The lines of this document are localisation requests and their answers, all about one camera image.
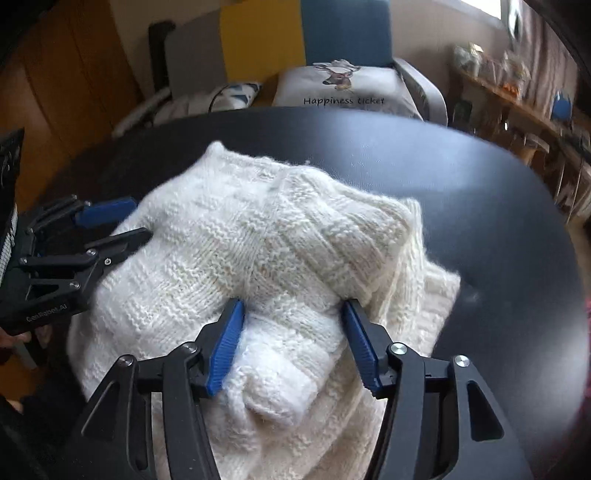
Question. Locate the green package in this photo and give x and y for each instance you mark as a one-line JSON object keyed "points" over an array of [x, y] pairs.
{"points": [[461, 113]]}

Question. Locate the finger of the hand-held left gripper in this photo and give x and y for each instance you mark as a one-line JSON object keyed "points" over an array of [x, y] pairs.
{"points": [[117, 247], [104, 210]]}

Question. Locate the tan tote bag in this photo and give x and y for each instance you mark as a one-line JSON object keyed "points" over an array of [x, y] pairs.
{"points": [[531, 147]]}

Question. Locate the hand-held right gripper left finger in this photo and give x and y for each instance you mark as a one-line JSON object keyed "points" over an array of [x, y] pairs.
{"points": [[226, 346]]}

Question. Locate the beige floral curtain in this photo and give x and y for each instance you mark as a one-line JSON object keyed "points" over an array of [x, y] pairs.
{"points": [[549, 60]]}

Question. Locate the grey lidded jar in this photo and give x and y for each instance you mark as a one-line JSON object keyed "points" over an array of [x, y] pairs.
{"points": [[464, 57]]}

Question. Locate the grey yellow blue sofa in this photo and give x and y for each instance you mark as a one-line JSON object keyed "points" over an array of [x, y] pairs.
{"points": [[346, 32]]}

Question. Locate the deer print pillow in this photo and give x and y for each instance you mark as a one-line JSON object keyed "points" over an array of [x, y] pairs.
{"points": [[341, 87]]}

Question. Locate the person's left hand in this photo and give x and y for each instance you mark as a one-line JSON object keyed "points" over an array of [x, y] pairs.
{"points": [[9, 346]]}

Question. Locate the large clear plastic jar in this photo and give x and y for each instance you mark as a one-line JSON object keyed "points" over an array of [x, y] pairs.
{"points": [[516, 74]]}

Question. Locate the cream knit sweater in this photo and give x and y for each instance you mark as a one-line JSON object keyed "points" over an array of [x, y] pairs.
{"points": [[254, 258]]}

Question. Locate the blue folding chair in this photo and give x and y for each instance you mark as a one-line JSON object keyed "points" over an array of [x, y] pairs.
{"points": [[561, 107]]}

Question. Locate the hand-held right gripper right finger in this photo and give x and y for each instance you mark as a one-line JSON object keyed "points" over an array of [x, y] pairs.
{"points": [[360, 346]]}

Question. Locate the triangle pattern pillow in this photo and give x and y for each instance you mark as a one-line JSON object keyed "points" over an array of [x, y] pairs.
{"points": [[226, 94]]}

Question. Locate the wooden desk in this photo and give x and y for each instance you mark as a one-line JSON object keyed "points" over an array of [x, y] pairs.
{"points": [[521, 110]]}

